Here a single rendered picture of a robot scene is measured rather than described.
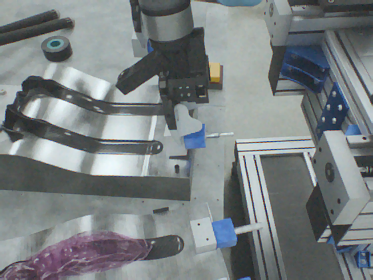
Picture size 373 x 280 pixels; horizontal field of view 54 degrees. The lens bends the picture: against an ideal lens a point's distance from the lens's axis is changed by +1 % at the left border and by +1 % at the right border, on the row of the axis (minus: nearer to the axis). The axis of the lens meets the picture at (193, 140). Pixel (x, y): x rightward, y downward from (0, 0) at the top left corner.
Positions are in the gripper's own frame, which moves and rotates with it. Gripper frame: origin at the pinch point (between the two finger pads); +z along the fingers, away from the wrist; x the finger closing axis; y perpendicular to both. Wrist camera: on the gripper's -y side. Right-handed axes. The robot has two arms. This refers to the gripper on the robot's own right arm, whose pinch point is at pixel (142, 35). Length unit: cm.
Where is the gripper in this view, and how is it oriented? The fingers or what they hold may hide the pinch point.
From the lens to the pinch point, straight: 91.9
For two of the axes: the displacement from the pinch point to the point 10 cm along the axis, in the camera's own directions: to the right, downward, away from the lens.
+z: 0.0, 6.3, 7.8
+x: 0.7, -7.8, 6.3
